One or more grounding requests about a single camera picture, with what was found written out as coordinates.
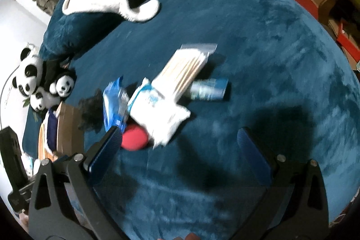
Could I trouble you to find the small blue bottle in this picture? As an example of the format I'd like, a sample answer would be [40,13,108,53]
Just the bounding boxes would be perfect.
[187,79,228,101]

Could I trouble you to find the red makeup sponge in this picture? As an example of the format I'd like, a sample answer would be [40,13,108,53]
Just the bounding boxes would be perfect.
[121,124,149,151]

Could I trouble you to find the black hair scrunchie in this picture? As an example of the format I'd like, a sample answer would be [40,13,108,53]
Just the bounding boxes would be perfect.
[78,88,103,133]

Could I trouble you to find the orange mesh basket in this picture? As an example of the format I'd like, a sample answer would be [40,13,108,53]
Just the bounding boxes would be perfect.
[38,123,56,162]

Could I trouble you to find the cream long sock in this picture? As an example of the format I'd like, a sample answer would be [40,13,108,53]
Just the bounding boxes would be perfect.
[62,0,160,22]

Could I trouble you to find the white gauze dressing pack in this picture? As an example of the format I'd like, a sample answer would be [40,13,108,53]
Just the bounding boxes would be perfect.
[128,78,191,148]

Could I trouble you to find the blue wet wipes pack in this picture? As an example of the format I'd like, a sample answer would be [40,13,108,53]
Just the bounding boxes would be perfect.
[103,76,129,133]

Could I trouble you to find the blue plush bed blanket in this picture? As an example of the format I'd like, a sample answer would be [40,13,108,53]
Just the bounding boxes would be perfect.
[22,0,360,240]

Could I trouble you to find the panda plush toy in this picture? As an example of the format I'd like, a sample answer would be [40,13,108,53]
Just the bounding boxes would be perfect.
[12,47,77,113]

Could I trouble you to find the cotton swab packet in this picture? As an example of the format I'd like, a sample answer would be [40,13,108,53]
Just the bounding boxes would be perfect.
[151,43,217,103]

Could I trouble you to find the brown cardboard box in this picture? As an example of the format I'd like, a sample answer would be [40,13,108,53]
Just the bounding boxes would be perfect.
[56,102,84,156]

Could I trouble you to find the white blue tissue pack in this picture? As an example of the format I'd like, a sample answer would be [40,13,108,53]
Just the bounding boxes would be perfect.
[46,110,58,152]

